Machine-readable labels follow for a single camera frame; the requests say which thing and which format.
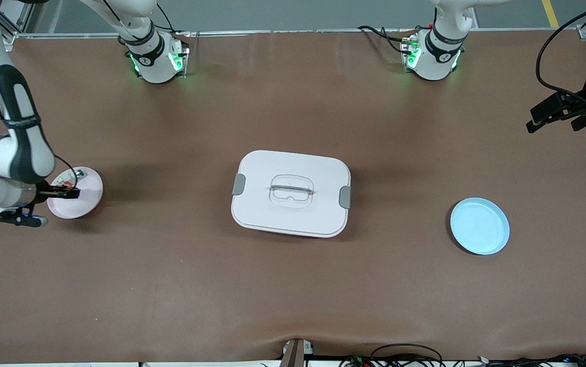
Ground black right base cable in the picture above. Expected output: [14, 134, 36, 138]
[155, 3, 192, 36]

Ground small red white object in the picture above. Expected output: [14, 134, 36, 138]
[54, 170, 86, 188]

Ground black looped cable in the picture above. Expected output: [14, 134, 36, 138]
[370, 344, 444, 367]

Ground black left base cable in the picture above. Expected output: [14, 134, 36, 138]
[357, 24, 416, 54]

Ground metal table edge rail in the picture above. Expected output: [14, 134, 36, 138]
[5, 28, 586, 40]

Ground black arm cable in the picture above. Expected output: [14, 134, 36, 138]
[0, 0, 79, 190]
[535, 0, 586, 110]

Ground black cable bundle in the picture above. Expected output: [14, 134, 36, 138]
[476, 353, 586, 367]

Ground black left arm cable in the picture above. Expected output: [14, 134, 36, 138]
[535, 0, 586, 110]

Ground brown table edge bracket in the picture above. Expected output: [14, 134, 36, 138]
[280, 338, 315, 367]

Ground pink round plate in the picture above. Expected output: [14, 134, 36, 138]
[47, 167, 104, 220]

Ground black base cable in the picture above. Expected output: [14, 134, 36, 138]
[155, 3, 192, 36]
[357, 24, 416, 54]

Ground pink box with white lid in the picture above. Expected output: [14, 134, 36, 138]
[231, 149, 352, 239]

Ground light blue round plate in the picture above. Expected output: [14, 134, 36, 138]
[449, 197, 511, 255]

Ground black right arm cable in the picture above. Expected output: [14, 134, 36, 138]
[0, 0, 79, 190]

